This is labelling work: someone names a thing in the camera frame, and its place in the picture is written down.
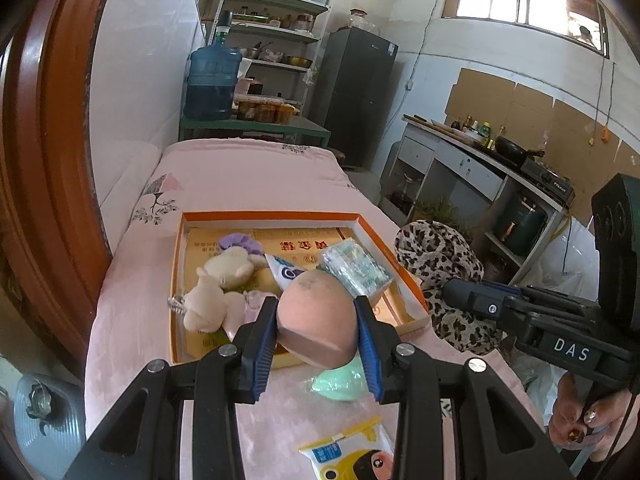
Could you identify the blue water jug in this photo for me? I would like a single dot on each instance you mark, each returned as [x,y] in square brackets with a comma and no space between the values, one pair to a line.
[212,85]

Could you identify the mint green sponge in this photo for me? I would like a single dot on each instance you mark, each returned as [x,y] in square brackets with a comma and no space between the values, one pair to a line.
[335,385]

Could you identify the purple white wipes pack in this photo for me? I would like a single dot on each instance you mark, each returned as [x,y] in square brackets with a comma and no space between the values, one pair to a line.
[285,275]

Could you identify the barred window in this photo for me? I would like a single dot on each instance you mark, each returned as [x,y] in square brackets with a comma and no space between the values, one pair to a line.
[520,0]

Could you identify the grey ribbed appliance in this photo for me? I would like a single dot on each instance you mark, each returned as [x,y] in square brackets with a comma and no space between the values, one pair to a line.
[45,425]

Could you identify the leopard print scarf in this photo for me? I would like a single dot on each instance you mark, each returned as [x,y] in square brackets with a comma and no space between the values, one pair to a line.
[435,250]

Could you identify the green print tissue pack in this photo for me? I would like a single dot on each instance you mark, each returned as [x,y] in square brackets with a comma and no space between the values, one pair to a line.
[355,265]

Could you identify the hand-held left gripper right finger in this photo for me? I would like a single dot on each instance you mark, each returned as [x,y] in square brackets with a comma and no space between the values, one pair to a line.
[367,355]

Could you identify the dark sauce bottle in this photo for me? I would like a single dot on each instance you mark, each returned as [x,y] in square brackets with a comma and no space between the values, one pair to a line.
[468,123]

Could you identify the green metal shelf rack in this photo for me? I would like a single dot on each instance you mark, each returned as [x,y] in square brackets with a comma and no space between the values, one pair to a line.
[280,7]

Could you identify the person's right hand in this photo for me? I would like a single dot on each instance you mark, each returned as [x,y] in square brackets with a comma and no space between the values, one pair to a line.
[575,410]

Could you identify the cream plush toy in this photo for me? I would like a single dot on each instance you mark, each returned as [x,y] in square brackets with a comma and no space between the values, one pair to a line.
[225,270]

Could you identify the white plastic bag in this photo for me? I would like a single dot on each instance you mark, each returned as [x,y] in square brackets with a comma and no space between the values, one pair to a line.
[575,255]

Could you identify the black wok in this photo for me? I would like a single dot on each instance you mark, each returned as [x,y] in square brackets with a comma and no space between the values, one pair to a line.
[510,147]

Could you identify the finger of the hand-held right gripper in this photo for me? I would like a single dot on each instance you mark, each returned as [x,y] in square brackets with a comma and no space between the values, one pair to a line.
[550,301]
[480,305]

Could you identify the orange wall socket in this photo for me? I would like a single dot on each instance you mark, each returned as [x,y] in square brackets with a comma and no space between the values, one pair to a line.
[604,135]

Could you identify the cardboard wall sheet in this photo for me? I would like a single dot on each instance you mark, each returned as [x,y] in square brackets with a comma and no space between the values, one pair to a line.
[550,125]

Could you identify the green potted plant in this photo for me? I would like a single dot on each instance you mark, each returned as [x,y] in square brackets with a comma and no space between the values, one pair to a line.
[442,212]

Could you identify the green table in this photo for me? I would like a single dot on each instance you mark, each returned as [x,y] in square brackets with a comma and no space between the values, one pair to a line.
[280,127]

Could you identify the orange cardboard box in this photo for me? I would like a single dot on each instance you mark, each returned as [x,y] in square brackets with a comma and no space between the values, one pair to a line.
[295,240]

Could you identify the cartoon print packet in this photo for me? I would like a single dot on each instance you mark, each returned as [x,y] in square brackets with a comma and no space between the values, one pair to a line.
[345,455]

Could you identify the black refrigerator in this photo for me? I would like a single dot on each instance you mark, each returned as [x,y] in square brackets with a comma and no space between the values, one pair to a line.
[355,100]

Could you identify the black gas stove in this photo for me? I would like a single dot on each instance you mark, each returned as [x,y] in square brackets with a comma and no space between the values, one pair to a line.
[550,182]

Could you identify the glass jar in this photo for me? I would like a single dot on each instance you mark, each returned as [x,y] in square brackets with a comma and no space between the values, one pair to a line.
[362,22]

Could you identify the stacked food containers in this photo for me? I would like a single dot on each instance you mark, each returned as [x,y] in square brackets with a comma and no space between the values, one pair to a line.
[265,110]

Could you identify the dark green cooking pot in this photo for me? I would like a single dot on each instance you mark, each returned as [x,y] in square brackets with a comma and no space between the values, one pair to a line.
[520,222]

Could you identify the white kitchen counter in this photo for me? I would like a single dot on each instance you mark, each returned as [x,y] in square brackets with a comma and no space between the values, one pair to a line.
[470,165]

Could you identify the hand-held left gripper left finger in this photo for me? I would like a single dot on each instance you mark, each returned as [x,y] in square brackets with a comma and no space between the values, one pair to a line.
[260,360]

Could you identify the pink makeup sponge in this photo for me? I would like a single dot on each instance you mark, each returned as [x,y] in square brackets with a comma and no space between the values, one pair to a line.
[315,315]

